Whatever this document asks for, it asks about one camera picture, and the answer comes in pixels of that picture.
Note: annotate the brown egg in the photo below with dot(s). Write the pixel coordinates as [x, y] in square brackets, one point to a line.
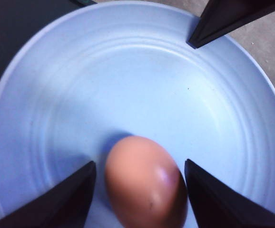
[144, 185]

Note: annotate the light blue plate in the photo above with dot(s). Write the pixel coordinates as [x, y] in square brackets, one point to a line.
[101, 72]

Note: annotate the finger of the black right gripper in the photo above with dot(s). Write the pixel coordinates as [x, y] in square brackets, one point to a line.
[223, 17]

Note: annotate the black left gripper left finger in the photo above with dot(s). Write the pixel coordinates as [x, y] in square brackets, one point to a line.
[65, 206]

